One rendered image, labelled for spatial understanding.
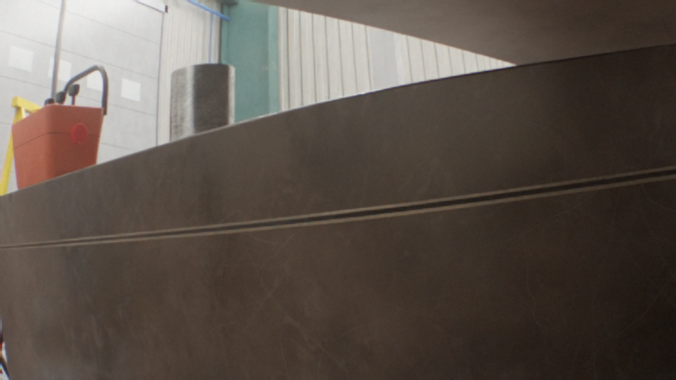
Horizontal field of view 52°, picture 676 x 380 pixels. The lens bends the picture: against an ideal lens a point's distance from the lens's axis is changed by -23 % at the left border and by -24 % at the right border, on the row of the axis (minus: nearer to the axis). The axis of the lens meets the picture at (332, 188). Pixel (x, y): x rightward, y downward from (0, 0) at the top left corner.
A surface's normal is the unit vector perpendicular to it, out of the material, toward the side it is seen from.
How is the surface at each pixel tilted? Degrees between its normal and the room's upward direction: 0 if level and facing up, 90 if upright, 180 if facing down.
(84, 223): 90
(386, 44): 90
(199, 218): 90
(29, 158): 97
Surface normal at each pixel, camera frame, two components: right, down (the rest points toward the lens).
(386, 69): -0.35, -0.07
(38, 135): -0.66, 0.08
